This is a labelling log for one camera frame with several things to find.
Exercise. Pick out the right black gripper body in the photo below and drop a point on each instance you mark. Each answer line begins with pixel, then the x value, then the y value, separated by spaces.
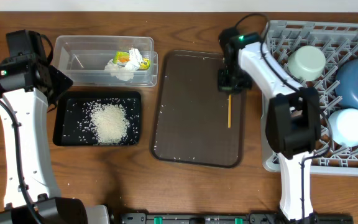
pixel 234 78

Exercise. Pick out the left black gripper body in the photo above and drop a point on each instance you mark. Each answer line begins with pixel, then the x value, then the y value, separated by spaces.
pixel 59 84

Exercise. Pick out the wooden chopstick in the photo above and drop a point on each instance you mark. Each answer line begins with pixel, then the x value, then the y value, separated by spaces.
pixel 229 111

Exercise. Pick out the yellow green snack wrapper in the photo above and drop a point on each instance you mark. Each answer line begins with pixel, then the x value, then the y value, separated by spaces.
pixel 121 58

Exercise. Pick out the pile of white rice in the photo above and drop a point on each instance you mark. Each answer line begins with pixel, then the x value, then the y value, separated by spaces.
pixel 109 123

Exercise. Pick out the mint green bowl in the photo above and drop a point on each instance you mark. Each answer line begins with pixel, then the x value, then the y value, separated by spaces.
pixel 307 63

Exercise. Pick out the white tissue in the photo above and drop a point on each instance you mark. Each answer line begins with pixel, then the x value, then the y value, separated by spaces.
pixel 124 73
pixel 135 60

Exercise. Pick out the light blue small plate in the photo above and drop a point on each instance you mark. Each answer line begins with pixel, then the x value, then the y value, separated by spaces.
pixel 344 127

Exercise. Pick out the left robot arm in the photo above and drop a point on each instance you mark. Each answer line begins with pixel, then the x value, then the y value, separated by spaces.
pixel 27 83

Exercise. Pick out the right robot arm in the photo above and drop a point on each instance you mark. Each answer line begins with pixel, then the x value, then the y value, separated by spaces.
pixel 292 124

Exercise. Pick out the black waste tray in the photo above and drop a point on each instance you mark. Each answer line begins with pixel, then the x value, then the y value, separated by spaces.
pixel 73 137

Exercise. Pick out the grey dishwasher rack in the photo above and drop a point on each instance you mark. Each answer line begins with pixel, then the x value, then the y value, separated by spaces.
pixel 339 44

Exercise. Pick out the clear plastic bin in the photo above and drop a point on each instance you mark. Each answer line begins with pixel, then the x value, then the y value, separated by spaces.
pixel 84 57

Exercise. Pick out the dark brown serving tray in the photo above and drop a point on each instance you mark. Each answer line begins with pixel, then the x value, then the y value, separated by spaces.
pixel 191 120

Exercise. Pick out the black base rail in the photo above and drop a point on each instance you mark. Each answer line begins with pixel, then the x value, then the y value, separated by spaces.
pixel 253 218

